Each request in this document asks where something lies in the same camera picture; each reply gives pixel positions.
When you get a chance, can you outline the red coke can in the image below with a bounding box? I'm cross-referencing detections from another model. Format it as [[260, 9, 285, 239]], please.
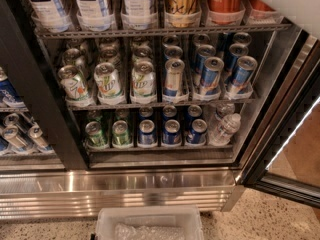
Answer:
[[248, 0, 282, 24], [206, 0, 244, 26]]

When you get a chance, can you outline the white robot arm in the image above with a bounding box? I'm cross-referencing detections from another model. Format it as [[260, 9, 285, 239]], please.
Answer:
[[261, 0, 320, 39]]

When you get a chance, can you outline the front left blue pepsi can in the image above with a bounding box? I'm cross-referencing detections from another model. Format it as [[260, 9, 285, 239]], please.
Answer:
[[138, 119, 157, 146]]

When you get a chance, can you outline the blue pepsi can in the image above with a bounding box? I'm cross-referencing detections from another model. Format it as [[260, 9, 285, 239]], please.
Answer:
[[138, 119, 157, 146], [162, 119, 181, 145], [186, 119, 207, 144]]

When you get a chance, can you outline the front middle blue pepsi can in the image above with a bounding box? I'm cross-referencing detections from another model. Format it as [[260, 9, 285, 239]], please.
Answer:
[[162, 119, 181, 145]]

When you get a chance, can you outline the front silver red bull can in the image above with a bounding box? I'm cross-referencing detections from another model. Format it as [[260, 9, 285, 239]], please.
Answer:
[[163, 58, 185, 102]]

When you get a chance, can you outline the front right 7up can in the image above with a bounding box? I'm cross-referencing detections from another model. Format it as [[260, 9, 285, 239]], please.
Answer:
[[130, 60, 156, 104]]

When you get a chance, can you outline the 7up can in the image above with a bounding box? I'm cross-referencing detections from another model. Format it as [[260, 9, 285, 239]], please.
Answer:
[[94, 62, 125, 105], [130, 60, 156, 104], [58, 65, 93, 107]]

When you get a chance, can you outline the front right blue pepsi can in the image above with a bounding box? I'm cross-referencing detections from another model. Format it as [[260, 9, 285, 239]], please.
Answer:
[[186, 119, 207, 144]]

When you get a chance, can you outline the right green soda can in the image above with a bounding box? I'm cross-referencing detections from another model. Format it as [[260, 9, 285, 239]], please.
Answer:
[[112, 120, 132, 147]]

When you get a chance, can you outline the green soda can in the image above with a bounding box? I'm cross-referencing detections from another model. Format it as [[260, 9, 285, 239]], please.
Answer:
[[112, 120, 132, 147], [85, 121, 108, 149]]

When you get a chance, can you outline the front middle 7up can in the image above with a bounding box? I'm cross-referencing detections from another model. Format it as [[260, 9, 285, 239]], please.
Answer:
[[94, 62, 125, 105]]

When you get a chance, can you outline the left green soda can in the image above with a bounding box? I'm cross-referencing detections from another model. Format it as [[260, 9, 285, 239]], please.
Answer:
[[85, 121, 108, 149]]

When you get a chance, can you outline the front left 7up can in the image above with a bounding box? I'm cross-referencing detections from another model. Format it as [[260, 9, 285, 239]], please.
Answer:
[[58, 65, 93, 107]]

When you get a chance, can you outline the gold yellow can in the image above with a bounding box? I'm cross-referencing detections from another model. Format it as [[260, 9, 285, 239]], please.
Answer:
[[165, 0, 200, 28]]

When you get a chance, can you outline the open glass fridge door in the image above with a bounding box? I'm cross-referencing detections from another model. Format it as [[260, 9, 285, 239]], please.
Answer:
[[242, 35, 320, 208]]

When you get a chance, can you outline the stainless steel fridge base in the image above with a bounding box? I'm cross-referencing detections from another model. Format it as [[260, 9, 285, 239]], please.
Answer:
[[0, 170, 244, 220]]

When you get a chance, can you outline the black fridge centre pillar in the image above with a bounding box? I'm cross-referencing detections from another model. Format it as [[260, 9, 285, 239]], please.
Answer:
[[0, 0, 89, 170]]

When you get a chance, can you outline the blue can left compartment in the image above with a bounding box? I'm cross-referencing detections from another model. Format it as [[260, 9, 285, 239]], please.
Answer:
[[0, 67, 25, 108]]

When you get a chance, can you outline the front left blue red bull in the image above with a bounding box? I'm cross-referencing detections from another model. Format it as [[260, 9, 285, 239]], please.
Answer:
[[199, 56, 224, 96]]

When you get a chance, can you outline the blue red bull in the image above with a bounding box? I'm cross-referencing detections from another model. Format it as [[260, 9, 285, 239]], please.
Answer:
[[226, 56, 258, 98], [199, 56, 224, 96]]

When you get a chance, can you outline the front clear water bottle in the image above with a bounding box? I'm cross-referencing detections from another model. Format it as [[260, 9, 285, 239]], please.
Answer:
[[210, 113, 241, 146]]

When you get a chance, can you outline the front right blue red bull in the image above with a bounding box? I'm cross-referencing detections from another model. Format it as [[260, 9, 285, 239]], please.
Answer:
[[226, 56, 258, 98]]

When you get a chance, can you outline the right white tea bottle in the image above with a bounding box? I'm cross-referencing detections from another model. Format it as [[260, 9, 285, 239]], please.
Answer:
[[121, 0, 157, 30]]

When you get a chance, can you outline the white tea bottle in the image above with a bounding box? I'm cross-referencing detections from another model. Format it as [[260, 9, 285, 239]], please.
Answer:
[[121, 0, 157, 30], [76, 0, 113, 32], [29, 0, 72, 33]]

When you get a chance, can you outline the clear plastic bin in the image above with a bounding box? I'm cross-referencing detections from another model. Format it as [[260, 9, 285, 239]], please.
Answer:
[[95, 205, 204, 240]]

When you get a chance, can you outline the middle white tea bottle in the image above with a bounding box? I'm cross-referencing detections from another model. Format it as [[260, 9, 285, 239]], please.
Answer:
[[76, 0, 113, 32]]

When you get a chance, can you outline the left white tea bottle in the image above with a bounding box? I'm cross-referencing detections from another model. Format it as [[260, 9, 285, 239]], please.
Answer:
[[29, 0, 72, 33]]

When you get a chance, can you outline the middle wire shelf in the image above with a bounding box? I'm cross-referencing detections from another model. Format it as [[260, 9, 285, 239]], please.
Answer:
[[68, 98, 255, 111]]

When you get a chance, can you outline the wire shelf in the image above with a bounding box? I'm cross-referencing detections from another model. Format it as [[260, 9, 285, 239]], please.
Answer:
[[35, 23, 292, 39], [68, 98, 255, 111]]

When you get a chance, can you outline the top wire shelf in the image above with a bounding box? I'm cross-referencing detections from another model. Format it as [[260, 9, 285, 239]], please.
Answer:
[[35, 23, 292, 39]]

